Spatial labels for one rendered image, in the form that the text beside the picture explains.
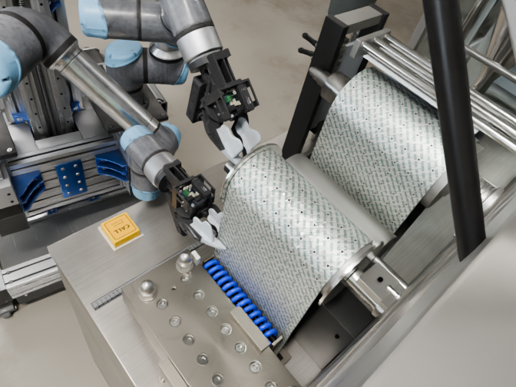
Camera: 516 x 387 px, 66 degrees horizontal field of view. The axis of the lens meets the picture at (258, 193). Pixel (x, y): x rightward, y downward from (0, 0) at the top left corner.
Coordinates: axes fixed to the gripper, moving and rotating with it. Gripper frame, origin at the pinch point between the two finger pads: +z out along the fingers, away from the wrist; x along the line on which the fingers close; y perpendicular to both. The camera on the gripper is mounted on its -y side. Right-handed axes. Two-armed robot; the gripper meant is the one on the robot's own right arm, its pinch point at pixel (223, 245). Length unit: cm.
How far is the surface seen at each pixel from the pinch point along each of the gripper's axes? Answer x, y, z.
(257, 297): -0.2, -3.5, 12.0
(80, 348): -27, -109, -40
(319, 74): 30.1, 25.4, -11.0
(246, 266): -0.3, 2.2, 7.2
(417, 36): 102, 11, -23
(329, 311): 7.1, 0.9, 23.5
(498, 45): 73, 31, 7
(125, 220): -8.0, -16.6, -26.9
